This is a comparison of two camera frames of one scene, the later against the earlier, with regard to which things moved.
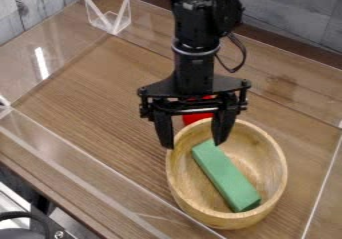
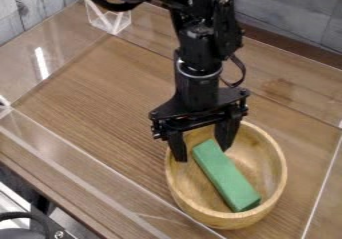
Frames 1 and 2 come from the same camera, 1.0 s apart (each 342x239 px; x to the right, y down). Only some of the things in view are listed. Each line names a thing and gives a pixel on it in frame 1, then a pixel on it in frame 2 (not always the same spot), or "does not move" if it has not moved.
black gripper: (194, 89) → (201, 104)
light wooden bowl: (257, 158) does not move
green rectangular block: (228, 175) does not move
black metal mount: (47, 229) does not move
